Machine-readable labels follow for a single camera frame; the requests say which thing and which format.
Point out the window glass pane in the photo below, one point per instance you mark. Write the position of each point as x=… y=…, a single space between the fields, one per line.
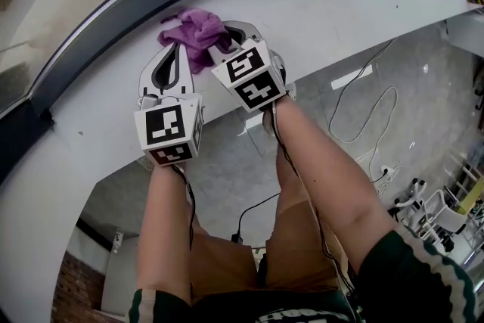
x=34 y=4

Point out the white wall socket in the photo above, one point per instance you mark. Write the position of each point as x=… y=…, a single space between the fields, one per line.
x=118 y=243

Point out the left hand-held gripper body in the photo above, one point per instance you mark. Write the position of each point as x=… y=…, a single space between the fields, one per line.
x=166 y=126

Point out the white chair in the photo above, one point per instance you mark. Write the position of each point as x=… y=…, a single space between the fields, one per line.
x=442 y=215

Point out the white window sill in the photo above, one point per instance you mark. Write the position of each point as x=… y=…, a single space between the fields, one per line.
x=321 y=26

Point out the green white-striped shirt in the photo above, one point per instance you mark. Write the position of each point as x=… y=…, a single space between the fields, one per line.
x=408 y=276

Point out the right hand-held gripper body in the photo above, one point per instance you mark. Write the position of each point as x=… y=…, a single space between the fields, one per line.
x=249 y=77

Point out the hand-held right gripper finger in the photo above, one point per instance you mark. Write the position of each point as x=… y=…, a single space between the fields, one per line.
x=247 y=30
x=219 y=56

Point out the white power strip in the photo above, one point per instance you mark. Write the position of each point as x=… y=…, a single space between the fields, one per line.
x=388 y=171

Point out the person's right forearm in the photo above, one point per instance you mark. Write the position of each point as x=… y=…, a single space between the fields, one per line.
x=321 y=177

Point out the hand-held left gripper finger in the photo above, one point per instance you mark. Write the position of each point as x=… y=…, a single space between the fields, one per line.
x=187 y=77
x=148 y=70

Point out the purple cloth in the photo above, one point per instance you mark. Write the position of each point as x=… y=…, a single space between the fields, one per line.
x=198 y=36

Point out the person's left forearm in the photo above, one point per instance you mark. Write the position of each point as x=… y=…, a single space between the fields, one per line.
x=164 y=223

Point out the brown shorts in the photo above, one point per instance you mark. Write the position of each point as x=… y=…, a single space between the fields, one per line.
x=295 y=249

